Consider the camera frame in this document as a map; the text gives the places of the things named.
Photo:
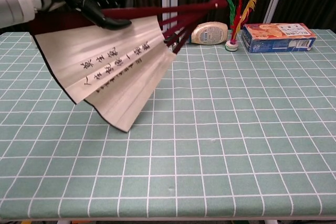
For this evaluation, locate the paper folding fan maroon ribs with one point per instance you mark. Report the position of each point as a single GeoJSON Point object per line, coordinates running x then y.
{"type": "Point", "coordinates": [105, 58]}

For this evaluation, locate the cream squeeze sauce bottle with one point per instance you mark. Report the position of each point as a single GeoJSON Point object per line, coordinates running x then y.
{"type": "Point", "coordinates": [210, 33]}

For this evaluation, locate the colourful feather shuttlecock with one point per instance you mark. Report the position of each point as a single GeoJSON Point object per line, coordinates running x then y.
{"type": "Point", "coordinates": [232, 44]}

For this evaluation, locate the green checked tablecloth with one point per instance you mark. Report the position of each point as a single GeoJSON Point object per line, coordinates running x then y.
{"type": "Point", "coordinates": [210, 129]}

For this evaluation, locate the blue orange snack box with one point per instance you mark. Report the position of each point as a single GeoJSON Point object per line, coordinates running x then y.
{"type": "Point", "coordinates": [275, 37]}

